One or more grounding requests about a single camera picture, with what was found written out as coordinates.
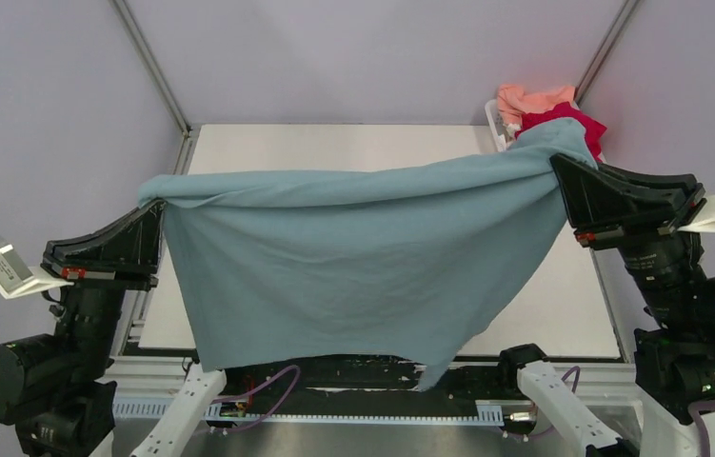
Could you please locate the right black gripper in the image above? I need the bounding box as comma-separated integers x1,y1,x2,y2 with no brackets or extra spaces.
546,142,698,321

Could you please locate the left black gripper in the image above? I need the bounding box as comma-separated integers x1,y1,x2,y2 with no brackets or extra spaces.
43,191,168,377

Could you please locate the teal blue t-shirt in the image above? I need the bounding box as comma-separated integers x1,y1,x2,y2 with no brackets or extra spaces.
138,118,596,390

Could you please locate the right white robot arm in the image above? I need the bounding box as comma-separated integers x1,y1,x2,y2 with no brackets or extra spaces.
496,154,715,456

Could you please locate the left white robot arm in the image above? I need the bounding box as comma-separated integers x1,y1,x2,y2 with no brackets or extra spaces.
0,199,165,456

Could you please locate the red t-shirt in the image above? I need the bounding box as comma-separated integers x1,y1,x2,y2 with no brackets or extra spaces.
514,102,607,162

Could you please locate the white plastic laundry basket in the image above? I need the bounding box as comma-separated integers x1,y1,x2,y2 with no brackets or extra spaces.
485,99,511,152

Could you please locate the peach orange t-shirt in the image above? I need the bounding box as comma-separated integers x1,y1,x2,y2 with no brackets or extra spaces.
497,84,576,125

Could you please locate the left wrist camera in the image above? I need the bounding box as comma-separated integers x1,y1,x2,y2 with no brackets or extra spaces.
0,236,73,300

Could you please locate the right aluminium frame post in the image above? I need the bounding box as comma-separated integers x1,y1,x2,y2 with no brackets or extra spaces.
574,0,643,105

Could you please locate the aluminium frame post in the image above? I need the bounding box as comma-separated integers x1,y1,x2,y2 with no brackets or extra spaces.
109,0,191,137
574,0,643,105

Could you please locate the aluminium front rail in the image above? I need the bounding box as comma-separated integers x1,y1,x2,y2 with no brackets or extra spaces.
105,356,641,407

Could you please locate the left aluminium frame post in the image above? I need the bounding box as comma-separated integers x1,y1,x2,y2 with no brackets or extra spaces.
109,0,191,137

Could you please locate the white slotted cable duct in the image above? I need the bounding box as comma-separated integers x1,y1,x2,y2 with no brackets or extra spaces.
112,398,505,427

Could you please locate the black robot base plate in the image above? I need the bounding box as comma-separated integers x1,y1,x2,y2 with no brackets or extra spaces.
201,356,537,433

